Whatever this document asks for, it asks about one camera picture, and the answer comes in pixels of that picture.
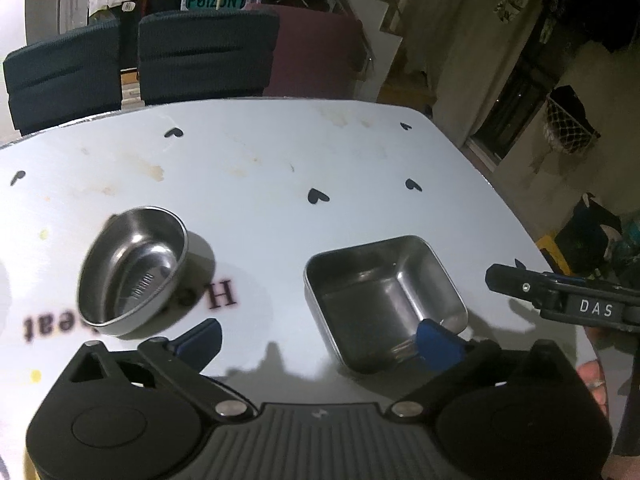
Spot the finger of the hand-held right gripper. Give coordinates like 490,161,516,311
484,262,557,312
514,258,601,289

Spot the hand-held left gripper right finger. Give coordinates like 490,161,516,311
386,318,577,421

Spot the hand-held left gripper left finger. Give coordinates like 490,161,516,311
59,317,259,421

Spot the square stainless steel container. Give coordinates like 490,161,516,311
303,234,470,375

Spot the person's right hand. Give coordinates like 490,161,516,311
574,359,609,417

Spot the yellow box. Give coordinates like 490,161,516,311
537,232,571,274

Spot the black bag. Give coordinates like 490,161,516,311
554,192,627,281

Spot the oval stainless steel bowl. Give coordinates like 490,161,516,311
75,205,190,337

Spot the dark mesh basket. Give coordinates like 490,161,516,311
542,84,602,160

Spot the dark glass door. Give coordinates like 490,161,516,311
469,44,562,162

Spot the navy blue chair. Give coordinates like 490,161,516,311
137,9,280,106
2,19,124,136

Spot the white staircase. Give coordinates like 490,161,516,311
327,0,417,42

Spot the purple chair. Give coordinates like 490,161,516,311
244,2,366,101

